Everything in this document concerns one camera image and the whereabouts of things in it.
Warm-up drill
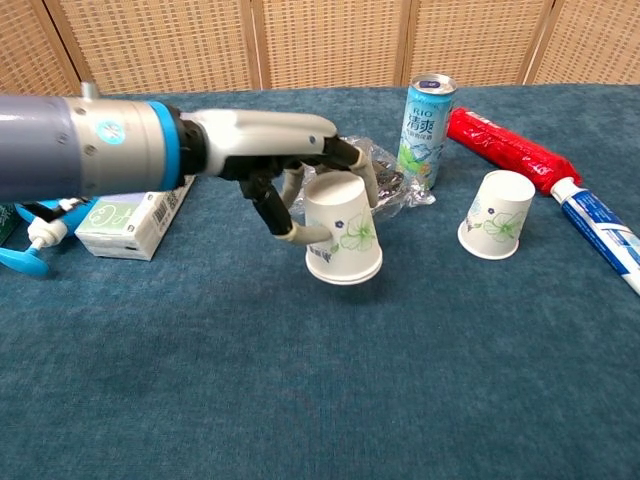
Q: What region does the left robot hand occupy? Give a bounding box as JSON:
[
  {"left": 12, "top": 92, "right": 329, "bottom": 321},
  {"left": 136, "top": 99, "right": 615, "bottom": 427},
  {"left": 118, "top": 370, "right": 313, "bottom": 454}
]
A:
[{"left": 179, "top": 108, "right": 379, "bottom": 247}]

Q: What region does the white floral paper cup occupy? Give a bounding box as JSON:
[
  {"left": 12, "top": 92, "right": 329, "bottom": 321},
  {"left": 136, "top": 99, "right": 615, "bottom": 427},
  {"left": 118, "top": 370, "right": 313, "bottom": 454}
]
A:
[
  {"left": 303, "top": 172, "right": 384, "bottom": 281},
  {"left": 457, "top": 169, "right": 537, "bottom": 261}
]

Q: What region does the wicker folding screen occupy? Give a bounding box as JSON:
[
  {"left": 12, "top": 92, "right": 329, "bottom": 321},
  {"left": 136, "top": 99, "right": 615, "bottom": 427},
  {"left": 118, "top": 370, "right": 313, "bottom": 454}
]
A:
[{"left": 0, "top": 0, "right": 640, "bottom": 97}]

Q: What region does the clear plastic bag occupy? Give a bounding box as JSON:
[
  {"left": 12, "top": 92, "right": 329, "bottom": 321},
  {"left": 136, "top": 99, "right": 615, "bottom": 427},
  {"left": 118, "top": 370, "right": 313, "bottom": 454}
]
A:
[{"left": 289, "top": 134, "right": 436, "bottom": 221}]

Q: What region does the pastel tissue pack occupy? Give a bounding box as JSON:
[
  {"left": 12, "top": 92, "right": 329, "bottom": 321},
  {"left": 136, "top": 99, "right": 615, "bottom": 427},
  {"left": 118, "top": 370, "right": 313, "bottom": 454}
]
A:
[{"left": 74, "top": 174, "right": 197, "bottom": 262}]

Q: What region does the light blue drink can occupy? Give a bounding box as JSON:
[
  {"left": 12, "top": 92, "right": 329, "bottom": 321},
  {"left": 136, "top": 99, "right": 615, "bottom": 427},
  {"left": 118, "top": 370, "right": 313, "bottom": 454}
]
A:
[{"left": 397, "top": 73, "right": 458, "bottom": 191}]

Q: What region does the red plastic wrapped roll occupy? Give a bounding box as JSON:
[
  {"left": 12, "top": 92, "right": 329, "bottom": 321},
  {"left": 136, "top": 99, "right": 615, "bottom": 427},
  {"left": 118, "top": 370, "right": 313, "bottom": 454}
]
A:
[{"left": 446, "top": 106, "right": 584, "bottom": 197}]

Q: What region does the blue table cloth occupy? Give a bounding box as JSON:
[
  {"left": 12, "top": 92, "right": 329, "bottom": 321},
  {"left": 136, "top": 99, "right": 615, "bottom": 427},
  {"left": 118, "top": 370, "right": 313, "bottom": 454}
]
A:
[{"left": 0, "top": 83, "right": 640, "bottom": 480}]

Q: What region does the blue pump detergent bottle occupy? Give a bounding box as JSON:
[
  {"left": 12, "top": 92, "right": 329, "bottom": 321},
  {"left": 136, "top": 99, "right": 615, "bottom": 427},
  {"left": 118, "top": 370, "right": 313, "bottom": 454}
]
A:
[{"left": 0, "top": 197, "right": 101, "bottom": 279}]

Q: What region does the green tea bag box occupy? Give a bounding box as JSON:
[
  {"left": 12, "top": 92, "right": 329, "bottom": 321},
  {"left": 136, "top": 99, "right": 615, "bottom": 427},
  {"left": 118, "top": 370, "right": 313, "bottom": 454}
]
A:
[{"left": 0, "top": 202, "right": 22, "bottom": 247}]

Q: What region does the blue white toothpaste tube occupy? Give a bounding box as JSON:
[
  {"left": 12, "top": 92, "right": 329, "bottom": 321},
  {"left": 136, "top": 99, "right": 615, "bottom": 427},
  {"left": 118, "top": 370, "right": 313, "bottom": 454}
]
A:
[{"left": 549, "top": 177, "right": 640, "bottom": 295}]

